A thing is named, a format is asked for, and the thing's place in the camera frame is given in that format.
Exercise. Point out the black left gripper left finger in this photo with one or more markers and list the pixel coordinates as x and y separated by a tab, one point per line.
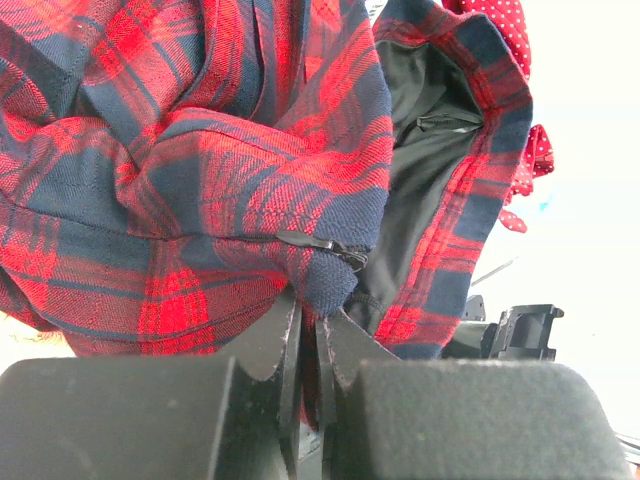
233	414

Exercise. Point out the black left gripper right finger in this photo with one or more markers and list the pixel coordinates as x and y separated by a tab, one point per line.
382	417

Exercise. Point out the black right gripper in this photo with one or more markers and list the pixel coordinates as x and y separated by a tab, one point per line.
522	333

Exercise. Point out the red plaid skirt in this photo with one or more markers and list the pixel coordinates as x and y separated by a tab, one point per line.
168	168

